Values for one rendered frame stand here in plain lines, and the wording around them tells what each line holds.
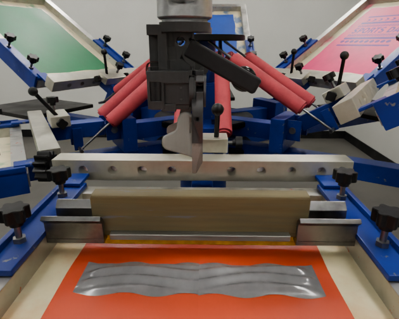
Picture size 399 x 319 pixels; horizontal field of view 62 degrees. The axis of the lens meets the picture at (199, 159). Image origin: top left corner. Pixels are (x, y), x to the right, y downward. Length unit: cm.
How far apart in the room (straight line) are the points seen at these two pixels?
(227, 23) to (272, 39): 226
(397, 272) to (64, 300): 45
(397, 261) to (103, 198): 45
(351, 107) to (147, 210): 56
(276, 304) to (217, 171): 35
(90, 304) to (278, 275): 27
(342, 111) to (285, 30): 388
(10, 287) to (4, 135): 97
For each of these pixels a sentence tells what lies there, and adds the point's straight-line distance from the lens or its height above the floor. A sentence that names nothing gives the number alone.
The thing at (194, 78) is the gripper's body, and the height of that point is 125.
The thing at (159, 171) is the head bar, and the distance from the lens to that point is 76.
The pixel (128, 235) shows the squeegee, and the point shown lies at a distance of 57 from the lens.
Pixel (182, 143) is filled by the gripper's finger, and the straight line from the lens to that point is 48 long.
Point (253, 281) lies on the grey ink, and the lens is 52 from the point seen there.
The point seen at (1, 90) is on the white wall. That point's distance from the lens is 546.
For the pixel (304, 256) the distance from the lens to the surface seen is 60.
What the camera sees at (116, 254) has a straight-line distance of 59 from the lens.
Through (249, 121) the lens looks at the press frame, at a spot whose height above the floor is 102.
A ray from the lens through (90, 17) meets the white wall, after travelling 486.
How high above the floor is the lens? 129
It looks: 19 degrees down
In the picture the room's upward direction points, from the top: straight up
